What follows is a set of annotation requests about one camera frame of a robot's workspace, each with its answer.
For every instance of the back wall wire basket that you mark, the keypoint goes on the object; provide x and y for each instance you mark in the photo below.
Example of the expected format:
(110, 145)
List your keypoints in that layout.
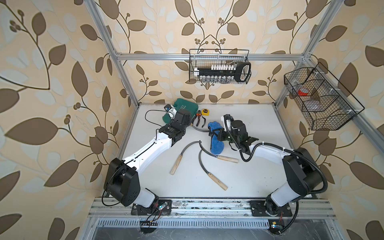
(207, 57)

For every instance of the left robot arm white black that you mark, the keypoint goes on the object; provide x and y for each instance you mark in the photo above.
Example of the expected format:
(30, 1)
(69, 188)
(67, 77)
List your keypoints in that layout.
(123, 176)

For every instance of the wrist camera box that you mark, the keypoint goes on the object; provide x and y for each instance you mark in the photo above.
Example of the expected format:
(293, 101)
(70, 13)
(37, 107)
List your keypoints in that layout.
(170, 110)
(227, 120)

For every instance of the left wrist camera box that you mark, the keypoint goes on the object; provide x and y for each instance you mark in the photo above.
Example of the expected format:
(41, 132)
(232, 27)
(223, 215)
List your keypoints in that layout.
(170, 110)

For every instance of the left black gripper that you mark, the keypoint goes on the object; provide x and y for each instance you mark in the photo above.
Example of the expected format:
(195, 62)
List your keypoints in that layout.
(188, 120)

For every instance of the right wall wire basket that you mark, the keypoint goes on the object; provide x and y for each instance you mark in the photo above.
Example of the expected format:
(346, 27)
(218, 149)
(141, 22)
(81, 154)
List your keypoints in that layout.
(330, 104)

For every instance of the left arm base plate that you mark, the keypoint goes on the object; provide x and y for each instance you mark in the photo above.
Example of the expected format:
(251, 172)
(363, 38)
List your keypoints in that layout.
(164, 206)

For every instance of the yellow black tape measure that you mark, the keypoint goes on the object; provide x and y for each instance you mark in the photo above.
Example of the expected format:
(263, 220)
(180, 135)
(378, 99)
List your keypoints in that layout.
(205, 112)

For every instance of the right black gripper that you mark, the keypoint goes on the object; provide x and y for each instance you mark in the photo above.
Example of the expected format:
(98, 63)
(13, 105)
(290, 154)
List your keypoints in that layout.
(220, 135)

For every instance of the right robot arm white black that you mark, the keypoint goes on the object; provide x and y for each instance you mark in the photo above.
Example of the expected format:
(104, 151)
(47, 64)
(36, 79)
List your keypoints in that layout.
(303, 176)

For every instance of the black red handled pliers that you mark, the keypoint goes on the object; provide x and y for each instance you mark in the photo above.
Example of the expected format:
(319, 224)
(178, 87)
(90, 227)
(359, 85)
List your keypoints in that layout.
(197, 119)

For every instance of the sickle wooden handle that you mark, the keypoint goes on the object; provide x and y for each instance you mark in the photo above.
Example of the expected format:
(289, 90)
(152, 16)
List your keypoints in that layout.
(200, 130)
(220, 157)
(210, 175)
(178, 161)

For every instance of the red item in basket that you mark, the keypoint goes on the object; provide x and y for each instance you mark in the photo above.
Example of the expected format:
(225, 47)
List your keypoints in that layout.
(303, 92)

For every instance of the aluminium front rail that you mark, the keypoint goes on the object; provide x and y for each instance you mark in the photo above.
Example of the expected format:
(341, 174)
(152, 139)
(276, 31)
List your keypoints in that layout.
(225, 208)

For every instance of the black socket bit holder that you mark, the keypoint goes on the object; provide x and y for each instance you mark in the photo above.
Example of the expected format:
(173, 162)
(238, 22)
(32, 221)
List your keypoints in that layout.
(238, 73)

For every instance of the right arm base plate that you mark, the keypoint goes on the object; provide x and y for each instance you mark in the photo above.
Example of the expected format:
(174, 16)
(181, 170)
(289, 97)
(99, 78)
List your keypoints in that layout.
(262, 208)

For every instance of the green plastic tool case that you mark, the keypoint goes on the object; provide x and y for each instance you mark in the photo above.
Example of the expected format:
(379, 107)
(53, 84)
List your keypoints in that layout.
(183, 104)

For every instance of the blue microfiber rag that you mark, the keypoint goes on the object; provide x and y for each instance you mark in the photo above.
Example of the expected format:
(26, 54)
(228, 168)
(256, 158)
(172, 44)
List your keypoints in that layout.
(217, 146)

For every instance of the wall wire basket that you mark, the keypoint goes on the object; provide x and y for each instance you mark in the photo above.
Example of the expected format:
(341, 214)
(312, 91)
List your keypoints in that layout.
(330, 104)
(207, 57)

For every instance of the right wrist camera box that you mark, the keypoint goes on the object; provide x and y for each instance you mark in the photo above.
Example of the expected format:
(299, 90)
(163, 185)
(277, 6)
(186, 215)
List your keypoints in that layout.
(227, 120)

